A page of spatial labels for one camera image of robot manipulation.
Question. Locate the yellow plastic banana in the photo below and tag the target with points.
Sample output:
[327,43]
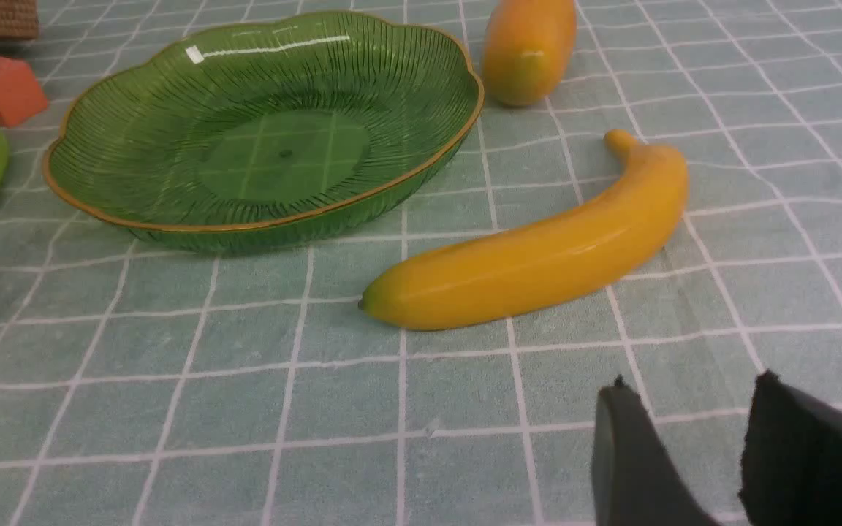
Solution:
[544,263]

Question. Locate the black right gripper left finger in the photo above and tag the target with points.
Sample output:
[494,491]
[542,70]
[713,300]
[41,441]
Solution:
[633,479]

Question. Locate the teal checkered tablecloth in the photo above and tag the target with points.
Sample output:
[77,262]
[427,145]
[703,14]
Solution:
[146,387]

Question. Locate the green glass leaf plate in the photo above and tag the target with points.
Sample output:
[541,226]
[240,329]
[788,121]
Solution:
[244,138]

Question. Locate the orange foam cube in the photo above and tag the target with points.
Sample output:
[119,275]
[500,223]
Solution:
[21,96]

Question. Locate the orange plastic mango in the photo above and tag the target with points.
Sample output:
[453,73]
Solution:
[527,48]

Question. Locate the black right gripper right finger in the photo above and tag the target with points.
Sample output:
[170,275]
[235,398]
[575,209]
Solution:
[791,465]

